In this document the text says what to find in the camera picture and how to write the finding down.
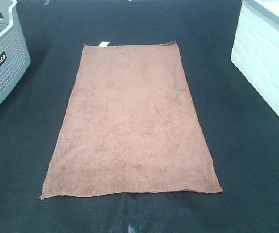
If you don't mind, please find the grey perforated laundry basket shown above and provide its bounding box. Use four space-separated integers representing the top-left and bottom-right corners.
0 0 31 105

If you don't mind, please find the brown towel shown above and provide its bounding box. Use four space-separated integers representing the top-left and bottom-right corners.
41 41 222 199

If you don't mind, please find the white woven-pattern storage bin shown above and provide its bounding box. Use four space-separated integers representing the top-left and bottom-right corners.
231 0 279 116

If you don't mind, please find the black table cloth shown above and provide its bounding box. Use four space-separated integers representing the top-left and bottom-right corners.
0 0 279 233

